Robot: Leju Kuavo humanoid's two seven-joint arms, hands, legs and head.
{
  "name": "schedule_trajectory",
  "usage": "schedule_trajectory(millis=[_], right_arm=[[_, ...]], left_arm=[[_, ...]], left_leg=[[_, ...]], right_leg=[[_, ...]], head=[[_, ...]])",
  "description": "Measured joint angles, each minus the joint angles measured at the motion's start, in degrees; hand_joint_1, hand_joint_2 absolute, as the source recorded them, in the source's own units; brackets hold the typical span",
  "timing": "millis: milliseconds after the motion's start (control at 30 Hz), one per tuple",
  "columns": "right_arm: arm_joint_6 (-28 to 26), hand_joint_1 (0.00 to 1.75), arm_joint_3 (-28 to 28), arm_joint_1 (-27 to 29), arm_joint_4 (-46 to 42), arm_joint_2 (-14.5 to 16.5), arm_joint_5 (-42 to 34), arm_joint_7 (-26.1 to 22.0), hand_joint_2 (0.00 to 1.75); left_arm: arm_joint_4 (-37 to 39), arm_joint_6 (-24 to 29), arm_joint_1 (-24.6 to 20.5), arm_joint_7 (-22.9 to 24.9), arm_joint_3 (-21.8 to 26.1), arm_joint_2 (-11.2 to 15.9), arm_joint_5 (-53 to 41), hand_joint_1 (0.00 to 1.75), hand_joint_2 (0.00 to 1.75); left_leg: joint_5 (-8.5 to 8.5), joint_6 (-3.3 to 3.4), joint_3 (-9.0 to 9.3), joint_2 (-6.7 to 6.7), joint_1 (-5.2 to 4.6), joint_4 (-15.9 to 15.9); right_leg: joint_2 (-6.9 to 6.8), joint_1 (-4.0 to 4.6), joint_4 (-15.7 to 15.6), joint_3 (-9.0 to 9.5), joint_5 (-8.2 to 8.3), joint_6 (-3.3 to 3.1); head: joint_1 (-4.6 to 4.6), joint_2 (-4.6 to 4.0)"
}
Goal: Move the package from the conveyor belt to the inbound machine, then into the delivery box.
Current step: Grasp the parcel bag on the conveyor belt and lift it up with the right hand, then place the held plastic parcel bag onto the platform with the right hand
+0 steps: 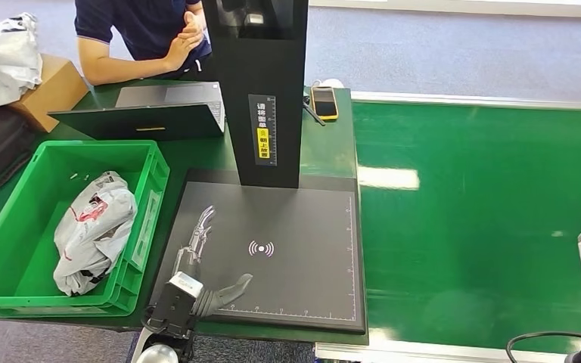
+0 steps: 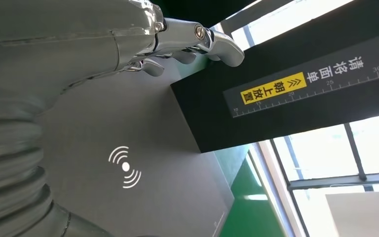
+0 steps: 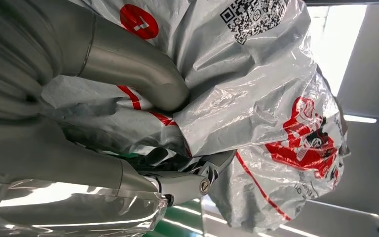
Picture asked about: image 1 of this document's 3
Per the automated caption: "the person's right hand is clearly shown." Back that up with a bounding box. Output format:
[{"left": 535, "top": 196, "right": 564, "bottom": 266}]
[{"left": 163, "top": 27, "right": 205, "bottom": 71}]

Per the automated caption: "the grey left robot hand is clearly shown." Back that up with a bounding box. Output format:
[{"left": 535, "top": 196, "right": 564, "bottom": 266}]
[{"left": 172, "top": 205, "right": 254, "bottom": 318}]

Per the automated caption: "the person's left hand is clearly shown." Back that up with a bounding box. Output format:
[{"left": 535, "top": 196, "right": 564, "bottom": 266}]
[{"left": 185, "top": 11, "right": 207, "bottom": 37}]

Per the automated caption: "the black inbound scanning machine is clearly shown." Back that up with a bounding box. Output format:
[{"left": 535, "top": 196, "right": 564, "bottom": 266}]
[{"left": 149, "top": 0, "right": 368, "bottom": 335}]

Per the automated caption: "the brown cardboard box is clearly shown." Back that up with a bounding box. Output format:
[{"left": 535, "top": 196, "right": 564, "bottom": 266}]
[{"left": 8, "top": 54, "right": 90, "bottom": 134}]

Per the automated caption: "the green conveyor belt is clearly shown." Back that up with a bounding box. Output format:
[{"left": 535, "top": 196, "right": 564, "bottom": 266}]
[{"left": 351, "top": 92, "right": 581, "bottom": 363}]

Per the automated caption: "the person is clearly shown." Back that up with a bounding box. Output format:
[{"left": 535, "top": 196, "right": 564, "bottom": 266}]
[{"left": 73, "top": 0, "right": 214, "bottom": 87}]

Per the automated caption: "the dark open laptop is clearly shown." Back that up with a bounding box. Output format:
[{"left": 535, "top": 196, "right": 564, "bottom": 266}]
[{"left": 48, "top": 81, "right": 226, "bottom": 142}]

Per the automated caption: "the crumpled grey courier bag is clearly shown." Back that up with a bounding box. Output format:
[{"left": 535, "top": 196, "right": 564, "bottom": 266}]
[{"left": 52, "top": 171, "right": 138, "bottom": 297}]

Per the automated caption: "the black pen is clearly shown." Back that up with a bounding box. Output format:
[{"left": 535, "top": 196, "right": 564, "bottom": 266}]
[{"left": 303, "top": 100, "right": 327, "bottom": 127}]

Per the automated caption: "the phone with yellow case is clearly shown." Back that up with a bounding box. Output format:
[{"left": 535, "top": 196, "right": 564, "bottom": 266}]
[{"left": 310, "top": 85, "right": 340, "bottom": 121}]

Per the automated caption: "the white plastic bag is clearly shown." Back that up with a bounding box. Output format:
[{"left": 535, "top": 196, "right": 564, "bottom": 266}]
[{"left": 0, "top": 12, "right": 43, "bottom": 115}]

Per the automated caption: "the green plastic crate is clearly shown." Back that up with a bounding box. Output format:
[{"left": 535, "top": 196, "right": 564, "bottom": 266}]
[{"left": 0, "top": 140, "right": 171, "bottom": 319}]

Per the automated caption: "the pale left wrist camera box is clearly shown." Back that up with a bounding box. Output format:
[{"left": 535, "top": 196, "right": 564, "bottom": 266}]
[{"left": 146, "top": 271, "right": 205, "bottom": 337}]

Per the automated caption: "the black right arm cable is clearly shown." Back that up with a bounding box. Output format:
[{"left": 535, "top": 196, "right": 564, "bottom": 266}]
[{"left": 505, "top": 331, "right": 581, "bottom": 363}]

